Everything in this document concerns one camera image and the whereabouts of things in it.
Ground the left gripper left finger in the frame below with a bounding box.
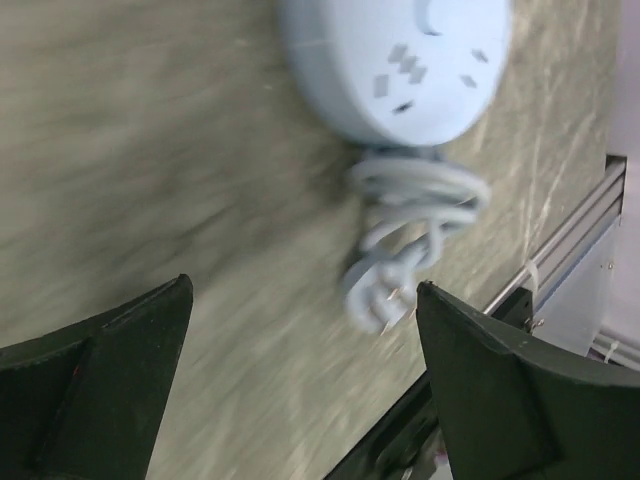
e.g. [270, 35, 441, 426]
[1, 275, 193, 479]

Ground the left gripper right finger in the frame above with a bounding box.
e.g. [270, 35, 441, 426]
[416, 283, 639, 479]

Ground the light blue round socket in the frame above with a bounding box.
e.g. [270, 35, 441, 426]
[278, 0, 513, 146]

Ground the aluminium rail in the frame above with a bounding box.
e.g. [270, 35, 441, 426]
[484, 154, 629, 351]

